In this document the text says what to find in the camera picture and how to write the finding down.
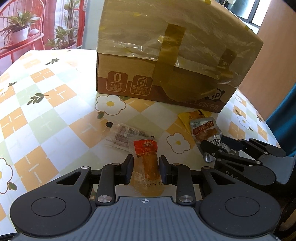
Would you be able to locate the silver red snack packet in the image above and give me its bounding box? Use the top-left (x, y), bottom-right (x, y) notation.
top-left (190, 117), bottom-right (239, 163)

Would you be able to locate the red orange sausage packet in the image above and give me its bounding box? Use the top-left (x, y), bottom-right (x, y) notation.
top-left (128, 136), bottom-right (165, 197)

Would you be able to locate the clear striped snack packet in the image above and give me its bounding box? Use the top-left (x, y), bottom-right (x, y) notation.
top-left (101, 121), bottom-right (156, 153)

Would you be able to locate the small yellow snack packet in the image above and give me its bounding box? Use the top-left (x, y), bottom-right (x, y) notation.
top-left (178, 109), bottom-right (212, 133)

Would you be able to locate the blue curtain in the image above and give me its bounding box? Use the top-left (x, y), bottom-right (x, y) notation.
top-left (266, 85), bottom-right (296, 157)

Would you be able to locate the wooden door panel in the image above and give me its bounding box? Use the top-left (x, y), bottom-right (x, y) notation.
top-left (239, 1), bottom-right (295, 120)

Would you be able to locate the checkered floral tablecloth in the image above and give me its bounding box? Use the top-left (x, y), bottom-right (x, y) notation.
top-left (0, 49), bottom-right (282, 237)

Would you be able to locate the cardboard box with plastic liner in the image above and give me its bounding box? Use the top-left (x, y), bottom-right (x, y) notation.
top-left (96, 1), bottom-right (263, 113)

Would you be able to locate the black framed window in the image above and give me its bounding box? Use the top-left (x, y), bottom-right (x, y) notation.
top-left (217, 0), bottom-right (271, 28)

